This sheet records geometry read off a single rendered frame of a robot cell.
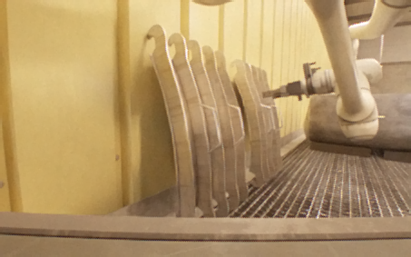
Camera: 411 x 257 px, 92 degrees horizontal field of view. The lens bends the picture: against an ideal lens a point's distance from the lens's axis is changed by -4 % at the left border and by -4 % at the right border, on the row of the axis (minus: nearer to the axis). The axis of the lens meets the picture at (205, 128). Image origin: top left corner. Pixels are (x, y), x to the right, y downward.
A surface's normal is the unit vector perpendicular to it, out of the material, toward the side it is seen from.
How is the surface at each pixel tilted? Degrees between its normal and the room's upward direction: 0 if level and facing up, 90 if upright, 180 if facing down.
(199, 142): 90
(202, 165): 90
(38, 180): 90
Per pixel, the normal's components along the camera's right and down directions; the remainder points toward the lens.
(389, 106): -0.66, 0.10
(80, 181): 0.82, 0.08
